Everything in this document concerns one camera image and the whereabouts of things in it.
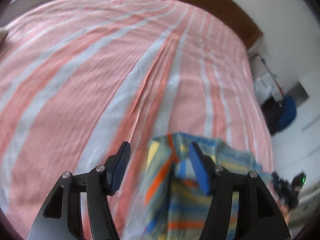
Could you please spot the striped knit sweater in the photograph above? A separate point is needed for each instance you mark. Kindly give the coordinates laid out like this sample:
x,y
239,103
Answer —
x,y
175,206

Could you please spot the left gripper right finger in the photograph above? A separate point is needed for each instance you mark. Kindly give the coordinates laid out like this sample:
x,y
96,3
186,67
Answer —
x,y
259,217

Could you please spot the black jacket on chair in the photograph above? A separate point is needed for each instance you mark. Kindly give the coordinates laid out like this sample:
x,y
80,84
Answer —
x,y
272,111

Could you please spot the pink striped bed cover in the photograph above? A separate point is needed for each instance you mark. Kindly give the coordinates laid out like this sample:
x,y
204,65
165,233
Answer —
x,y
79,77

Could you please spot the white desk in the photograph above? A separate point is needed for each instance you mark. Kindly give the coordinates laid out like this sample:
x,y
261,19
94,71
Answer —
x,y
265,81

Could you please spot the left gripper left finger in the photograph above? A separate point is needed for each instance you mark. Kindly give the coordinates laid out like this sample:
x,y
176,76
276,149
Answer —
x,y
60,215

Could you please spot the blue garment on chair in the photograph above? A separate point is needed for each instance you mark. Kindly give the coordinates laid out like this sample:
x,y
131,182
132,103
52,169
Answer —
x,y
288,114

